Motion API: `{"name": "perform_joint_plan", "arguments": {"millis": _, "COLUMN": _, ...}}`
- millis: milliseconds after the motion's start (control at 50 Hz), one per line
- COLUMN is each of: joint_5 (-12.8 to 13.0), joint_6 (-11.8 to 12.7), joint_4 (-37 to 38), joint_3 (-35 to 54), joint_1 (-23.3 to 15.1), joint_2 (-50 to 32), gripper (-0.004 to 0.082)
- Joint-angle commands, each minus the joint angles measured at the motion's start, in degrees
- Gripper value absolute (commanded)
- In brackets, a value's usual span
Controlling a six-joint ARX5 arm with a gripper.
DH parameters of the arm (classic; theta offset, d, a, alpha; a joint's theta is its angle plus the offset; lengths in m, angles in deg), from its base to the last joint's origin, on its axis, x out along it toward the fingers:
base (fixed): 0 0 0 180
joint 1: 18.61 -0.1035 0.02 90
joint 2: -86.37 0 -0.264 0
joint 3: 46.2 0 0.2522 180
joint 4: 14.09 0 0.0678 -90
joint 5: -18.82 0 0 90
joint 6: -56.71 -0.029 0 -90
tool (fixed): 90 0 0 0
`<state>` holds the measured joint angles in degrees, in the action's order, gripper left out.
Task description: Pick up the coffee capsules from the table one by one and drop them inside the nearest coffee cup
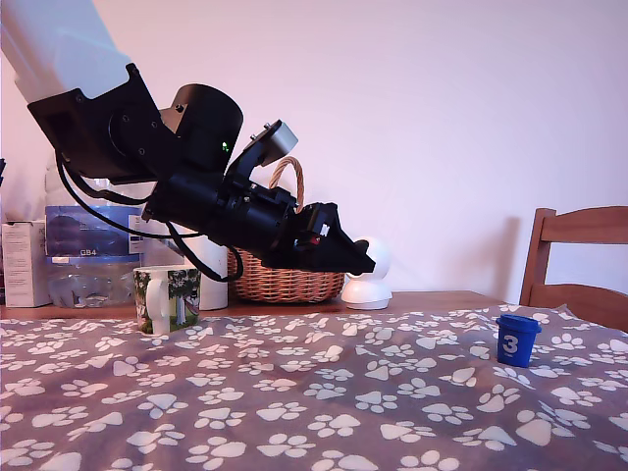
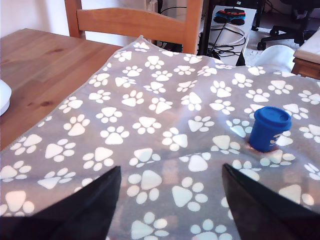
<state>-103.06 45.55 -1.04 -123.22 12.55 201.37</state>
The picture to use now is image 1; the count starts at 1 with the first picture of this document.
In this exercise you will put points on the blue coffee capsule with number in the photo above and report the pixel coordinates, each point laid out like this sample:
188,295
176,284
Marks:
512,343

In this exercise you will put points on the white bottle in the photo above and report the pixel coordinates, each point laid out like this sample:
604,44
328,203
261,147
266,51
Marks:
216,294

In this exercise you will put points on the white mug with tree print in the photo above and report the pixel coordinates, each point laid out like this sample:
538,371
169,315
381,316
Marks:
184,294

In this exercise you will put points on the grey cloth with paw prints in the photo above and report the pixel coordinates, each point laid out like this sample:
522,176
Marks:
294,392

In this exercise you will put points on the wooden chair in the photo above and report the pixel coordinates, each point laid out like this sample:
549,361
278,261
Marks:
574,221

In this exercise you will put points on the white cardboard box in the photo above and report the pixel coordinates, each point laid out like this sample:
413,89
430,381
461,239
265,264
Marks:
22,265

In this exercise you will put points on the small white round camera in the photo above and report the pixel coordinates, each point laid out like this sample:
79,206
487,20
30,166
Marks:
368,297

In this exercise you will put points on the grey camera box on bracket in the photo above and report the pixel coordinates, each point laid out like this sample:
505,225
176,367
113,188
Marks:
279,140

